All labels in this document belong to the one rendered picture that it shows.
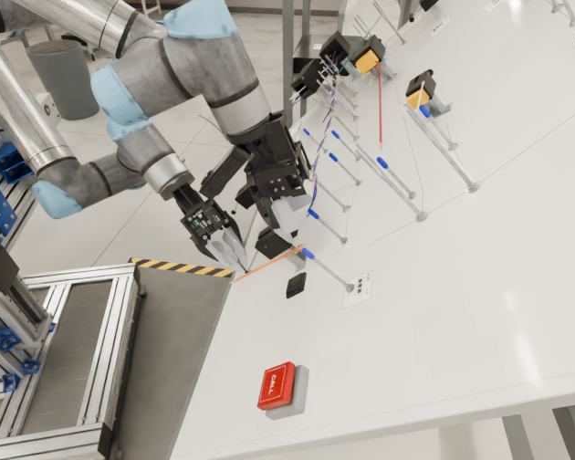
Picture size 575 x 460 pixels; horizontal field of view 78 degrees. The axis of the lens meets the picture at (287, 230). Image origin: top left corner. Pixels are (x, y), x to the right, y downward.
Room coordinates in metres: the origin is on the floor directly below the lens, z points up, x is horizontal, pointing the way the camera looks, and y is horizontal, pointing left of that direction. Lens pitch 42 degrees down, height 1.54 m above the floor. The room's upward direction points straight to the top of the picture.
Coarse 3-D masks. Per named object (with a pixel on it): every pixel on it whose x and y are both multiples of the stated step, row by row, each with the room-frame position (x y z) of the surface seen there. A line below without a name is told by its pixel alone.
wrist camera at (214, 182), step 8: (232, 152) 0.45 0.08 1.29; (240, 152) 0.44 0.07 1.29; (248, 152) 0.45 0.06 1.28; (224, 160) 0.46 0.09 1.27; (232, 160) 0.45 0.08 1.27; (240, 160) 0.44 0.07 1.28; (216, 168) 0.46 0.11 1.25; (224, 168) 0.45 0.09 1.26; (232, 168) 0.45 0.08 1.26; (208, 176) 0.47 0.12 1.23; (216, 176) 0.45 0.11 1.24; (224, 176) 0.45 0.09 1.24; (232, 176) 0.45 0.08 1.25; (208, 184) 0.45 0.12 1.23; (216, 184) 0.45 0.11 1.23; (224, 184) 0.45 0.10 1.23; (200, 192) 0.45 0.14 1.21; (208, 192) 0.45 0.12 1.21; (216, 192) 0.45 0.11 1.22
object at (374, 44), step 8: (368, 40) 0.97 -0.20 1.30; (376, 40) 0.96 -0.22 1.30; (360, 48) 0.96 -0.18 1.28; (368, 48) 0.91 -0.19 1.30; (376, 48) 0.93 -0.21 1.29; (384, 48) 0.96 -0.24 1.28; (360, 56) 0.92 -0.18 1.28; (376, 56) 0.91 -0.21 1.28; (376, 64) 0.91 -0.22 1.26; (384, 64) 0.94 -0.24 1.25; (384, 72) 0.95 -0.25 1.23; (384, 80) 0.94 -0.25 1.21
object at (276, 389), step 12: (264, 372) 0.23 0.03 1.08; (276, 372) 0.22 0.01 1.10; (288, 372) 0.21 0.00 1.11; (264, 384) 0.21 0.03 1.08; (276, 384) 0.20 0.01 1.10; (288, 384) 0.20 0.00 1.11; (264, 396) 0.19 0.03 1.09; (276, 396) 0.19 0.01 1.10; (288, 396) 0.18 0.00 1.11; (264, 408) 0.18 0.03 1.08
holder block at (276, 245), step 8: (264, 232) 0.48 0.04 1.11; (272, 232) 0.45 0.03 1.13; (264, 240) 0.45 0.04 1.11; (272, 240) 0.44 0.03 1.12; (280, 240) 0.44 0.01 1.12; (256, 248) 0.45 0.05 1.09; (264, 248) 0.45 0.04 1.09; (272, 248) 0.44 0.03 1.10; (280, 248) 0.44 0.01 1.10; (288, 248) 0.44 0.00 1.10; (272, 256) 0.44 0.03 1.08
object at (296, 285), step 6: (300, 276) 0.41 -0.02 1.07; (306, 276) 0.41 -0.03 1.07; (288, 282) 0.41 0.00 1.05; (294, 282) 0.40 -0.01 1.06; (300, 282) 0.39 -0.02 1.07; (288, 288) 0.39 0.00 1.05; (294, 288) 0.38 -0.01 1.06; (300, 288) 0.38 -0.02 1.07; (288, 294) 0.38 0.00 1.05; (294, 294) 0.38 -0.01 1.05
